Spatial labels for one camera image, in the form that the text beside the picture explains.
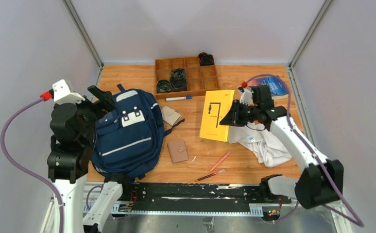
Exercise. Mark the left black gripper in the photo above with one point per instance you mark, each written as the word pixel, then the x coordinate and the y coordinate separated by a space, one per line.
pixel 95 105

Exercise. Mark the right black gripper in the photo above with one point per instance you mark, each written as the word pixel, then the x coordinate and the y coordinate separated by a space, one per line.
pixel 231 118

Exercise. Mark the yellow notebook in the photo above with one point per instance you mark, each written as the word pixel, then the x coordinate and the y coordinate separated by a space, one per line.
pixel 216 106

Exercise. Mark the navy blue backpack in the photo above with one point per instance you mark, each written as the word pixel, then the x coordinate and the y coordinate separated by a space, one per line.
pixel 129 139

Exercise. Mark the blue Jane Eyre book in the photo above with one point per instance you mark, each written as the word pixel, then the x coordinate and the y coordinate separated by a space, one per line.
pixel 278 88

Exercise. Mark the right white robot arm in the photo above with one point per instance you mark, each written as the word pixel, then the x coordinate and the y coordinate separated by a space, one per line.
pixel 321 179

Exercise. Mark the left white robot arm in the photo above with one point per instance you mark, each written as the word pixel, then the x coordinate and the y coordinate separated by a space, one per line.
pixel 68 169

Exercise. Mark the pink pen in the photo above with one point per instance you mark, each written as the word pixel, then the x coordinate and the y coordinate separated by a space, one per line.
pixel 220 161

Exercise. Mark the white blue marker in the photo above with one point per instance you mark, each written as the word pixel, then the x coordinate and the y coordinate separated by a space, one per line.
pixel 178 98

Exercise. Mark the white cloth garment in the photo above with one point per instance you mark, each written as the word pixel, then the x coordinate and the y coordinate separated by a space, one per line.
pixel 267 148

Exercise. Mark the wooden compartment tray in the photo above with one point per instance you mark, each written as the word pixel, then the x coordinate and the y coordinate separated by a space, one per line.
pixel 199 78

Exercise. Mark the red clear-capped pen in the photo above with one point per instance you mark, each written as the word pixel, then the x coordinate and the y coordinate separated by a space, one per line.
pixel 210 175

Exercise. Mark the black rolled belt left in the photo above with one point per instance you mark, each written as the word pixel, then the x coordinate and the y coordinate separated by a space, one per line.
pixel 163 86

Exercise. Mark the black rolled belt middle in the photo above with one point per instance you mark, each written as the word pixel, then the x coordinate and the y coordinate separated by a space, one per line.
pixel 178 80

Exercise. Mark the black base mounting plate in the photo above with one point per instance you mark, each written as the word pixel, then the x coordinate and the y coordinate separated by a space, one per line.
pixel 196 198

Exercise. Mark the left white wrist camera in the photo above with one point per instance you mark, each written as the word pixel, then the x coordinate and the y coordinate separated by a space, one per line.
pixel 63 93

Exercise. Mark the aluminium frame rail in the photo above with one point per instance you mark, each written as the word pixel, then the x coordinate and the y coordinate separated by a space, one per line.
pixel 287 218

